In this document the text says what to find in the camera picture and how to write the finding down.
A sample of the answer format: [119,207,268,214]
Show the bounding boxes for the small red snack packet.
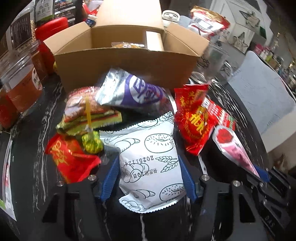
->
[44,133,101,183]

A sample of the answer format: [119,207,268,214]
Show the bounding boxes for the yellow cracker in clear wrap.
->
[111,42,145,49]

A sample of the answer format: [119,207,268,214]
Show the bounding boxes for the clear glass mug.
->
[190,43,233,85]

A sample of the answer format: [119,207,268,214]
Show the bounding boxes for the white bread print snack bag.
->
[100,111,186,213]

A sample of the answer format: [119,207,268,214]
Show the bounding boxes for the red bag behind box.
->
[82,0,103,16]

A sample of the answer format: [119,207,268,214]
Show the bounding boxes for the small white blue bottle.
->
[85,15,97,28]

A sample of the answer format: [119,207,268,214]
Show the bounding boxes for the brown cardboard box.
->
[51,1,209,92]

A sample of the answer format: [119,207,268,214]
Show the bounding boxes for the yellow green apple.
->
[53,62,58,74]

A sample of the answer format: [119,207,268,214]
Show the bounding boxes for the white cream water jug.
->
[162,9,181,23]

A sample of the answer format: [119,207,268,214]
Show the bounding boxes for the white rectangular snack box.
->
[146,31,164,51]

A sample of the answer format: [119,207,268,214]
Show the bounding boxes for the red yellow snack packet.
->
[175,84,217,156]

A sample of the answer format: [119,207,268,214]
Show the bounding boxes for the brown green cereal packet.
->
[56,86,122,136]

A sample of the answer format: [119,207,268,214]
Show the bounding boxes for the silver purple snack bag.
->
[95,68,173,114]

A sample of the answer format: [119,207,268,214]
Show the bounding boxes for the red white green snack packet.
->
[202,97,236,131]

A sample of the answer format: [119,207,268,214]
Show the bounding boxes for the black standing pouch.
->
[54,0,83,26]

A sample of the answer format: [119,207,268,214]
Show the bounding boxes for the dark jar green label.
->
[34,0,55,27]

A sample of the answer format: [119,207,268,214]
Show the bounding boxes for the clear cup orange contents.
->
[1,51,43,114]

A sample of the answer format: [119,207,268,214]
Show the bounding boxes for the large red cashew bag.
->
[188,6,230,41]

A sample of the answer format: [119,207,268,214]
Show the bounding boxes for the clear jar dark label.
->
[5,12,33,49]

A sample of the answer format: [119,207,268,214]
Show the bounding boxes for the green lollipop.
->
[82,96,103,154]

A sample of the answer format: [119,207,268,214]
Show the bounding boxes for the pink rose snack pouch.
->
[212,126,259,177]

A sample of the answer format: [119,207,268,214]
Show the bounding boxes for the red plastic canister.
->
[35,17,69,74]

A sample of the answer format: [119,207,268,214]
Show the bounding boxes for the light grey sofa chair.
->
[229,51,295,152]

